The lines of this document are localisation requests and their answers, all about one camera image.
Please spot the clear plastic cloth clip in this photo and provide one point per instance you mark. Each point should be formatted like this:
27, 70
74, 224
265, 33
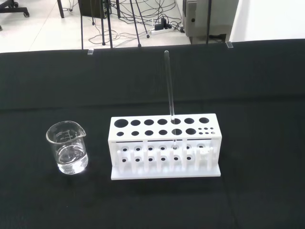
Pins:
90, 51
229, 44

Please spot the black office chair base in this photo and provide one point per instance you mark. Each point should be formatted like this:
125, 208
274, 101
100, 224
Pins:
16, 10

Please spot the black stand pole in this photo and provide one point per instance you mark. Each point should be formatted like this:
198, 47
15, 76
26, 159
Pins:
208, 21

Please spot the black tripod legs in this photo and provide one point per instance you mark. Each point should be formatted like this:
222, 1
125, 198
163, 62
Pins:
103, 28
137, 28

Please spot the black bench cloth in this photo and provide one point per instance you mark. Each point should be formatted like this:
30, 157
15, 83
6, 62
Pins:
143, 202

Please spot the white test tube rack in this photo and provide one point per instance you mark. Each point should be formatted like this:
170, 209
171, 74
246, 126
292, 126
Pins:
152, 175

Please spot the black power adapter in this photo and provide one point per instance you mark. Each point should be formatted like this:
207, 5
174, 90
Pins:
164, 23

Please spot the black desk leg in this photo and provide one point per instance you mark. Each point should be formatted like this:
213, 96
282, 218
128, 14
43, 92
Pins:
61, 8

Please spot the white power strip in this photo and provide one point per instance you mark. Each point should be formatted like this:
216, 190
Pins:
162, 31

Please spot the black box on floor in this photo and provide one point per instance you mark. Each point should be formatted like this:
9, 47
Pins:
95, 8

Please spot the glass beaker with water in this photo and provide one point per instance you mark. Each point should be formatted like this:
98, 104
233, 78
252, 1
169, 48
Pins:
69, 159

